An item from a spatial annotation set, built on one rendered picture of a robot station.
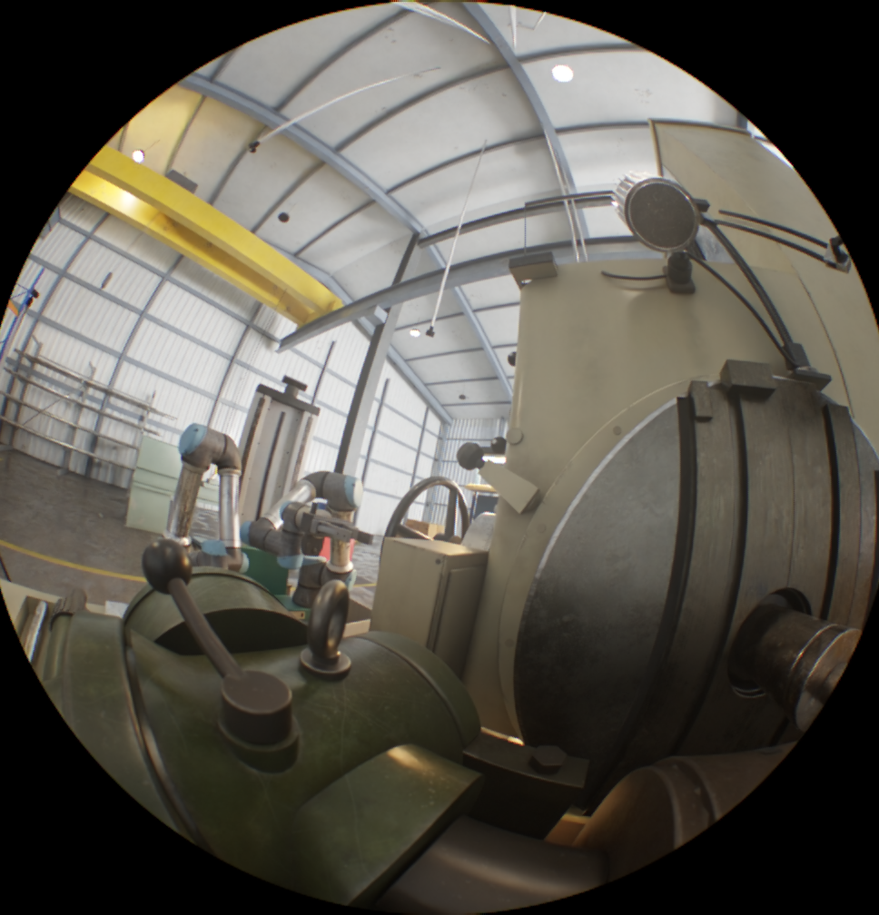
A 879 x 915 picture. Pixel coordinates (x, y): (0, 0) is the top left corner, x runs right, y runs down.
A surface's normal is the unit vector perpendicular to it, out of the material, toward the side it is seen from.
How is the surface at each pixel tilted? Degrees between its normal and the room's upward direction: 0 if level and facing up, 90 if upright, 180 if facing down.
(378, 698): 24
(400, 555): 90
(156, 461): 90
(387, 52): 169
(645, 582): 90
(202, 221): 90
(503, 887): 19
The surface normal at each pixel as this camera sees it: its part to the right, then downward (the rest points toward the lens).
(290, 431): 0.74, 0.00
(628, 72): -0.08, 1.00
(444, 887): -0.13, -0.95
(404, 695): 0.55, -0.83
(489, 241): -0.28, 0.90
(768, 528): -0.51, -0.26
